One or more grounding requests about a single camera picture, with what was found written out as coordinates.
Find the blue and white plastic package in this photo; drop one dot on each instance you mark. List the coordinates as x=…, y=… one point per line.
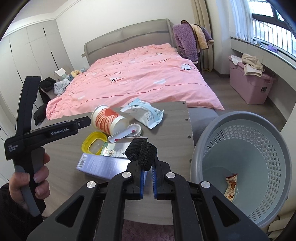
x=143, y=113

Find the yellow plush toy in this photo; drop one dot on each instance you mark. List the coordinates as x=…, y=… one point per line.
x=75, y=73

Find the beige clothes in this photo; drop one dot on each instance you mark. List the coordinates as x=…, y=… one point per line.
x=252, y=63

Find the patterned foil wrapper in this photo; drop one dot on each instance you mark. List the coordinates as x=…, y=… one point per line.
x=113, y=151

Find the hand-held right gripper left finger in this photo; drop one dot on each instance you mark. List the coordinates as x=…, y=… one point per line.
x=141, y=185

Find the dark chair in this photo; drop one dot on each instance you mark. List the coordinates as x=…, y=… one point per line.
x=201, y=62

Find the window railing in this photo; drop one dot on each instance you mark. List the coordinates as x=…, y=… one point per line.
x=268, y=30

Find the white spoon case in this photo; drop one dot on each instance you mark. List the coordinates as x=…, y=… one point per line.
x=136, y=128

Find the white wardrobe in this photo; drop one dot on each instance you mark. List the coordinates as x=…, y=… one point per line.
x=27, y=51

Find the pile of light clothes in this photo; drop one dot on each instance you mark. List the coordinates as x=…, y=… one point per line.
x=61, y=85

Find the person's left forearm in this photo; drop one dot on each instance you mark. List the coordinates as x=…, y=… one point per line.
x=11, y=220

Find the grey upholstered bed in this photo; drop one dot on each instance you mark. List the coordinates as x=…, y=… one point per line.
x=129, y=34

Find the red and white paper cup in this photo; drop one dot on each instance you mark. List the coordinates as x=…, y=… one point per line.
x=106, y=118

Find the yellow rimmed plastic lid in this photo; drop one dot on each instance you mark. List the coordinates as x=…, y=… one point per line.
x=92, y=134

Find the orange printed snack wrapper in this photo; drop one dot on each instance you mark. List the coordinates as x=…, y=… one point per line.
x=231, y=185

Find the person's left hand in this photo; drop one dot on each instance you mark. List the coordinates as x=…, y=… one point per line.
x=44, y=178

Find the yellow lined jacket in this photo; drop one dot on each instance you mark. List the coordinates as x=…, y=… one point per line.
x=203, y=37

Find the sheer white curtain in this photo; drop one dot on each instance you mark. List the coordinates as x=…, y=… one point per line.
x=240, y=18

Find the white cloth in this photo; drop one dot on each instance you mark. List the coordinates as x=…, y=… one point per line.
x=234, y=59

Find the purple quilted garment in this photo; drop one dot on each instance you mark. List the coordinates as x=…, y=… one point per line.
x=185, y=41

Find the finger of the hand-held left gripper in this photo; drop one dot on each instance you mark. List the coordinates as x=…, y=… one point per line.
x=69, y=128

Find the black bag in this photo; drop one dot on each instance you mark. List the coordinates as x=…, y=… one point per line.
x=46, y=87

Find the pink plastic storage box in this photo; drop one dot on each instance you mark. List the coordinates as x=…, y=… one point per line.
x=249, y=88

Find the beige curtain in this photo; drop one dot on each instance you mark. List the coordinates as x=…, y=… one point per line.
x=203, y=14

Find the purple cardboard box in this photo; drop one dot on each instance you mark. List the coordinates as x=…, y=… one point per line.
x=104, y=165

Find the white window sill counter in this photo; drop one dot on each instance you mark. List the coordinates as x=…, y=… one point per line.
x=254, y=49

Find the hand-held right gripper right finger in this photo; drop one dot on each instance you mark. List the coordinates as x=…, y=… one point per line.
x=155, y=185

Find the grey perforated plastic basket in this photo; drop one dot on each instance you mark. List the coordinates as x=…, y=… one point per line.
x=242, y=162

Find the black cloth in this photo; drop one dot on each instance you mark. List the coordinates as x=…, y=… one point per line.
x=40, y=114

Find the bed with pink duvet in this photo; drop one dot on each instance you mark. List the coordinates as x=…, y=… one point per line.
x=138, y=74

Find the small purple item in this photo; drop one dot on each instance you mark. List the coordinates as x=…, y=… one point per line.
x=272, y=48

